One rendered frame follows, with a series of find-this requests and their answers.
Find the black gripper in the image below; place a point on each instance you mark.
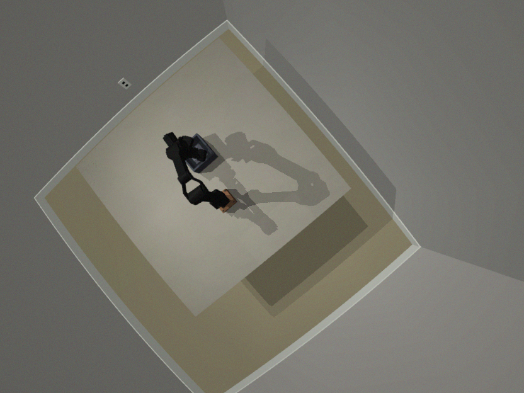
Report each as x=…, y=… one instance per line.
x=198, y=154

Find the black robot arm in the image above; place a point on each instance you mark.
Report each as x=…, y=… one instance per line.
x=177, y=152

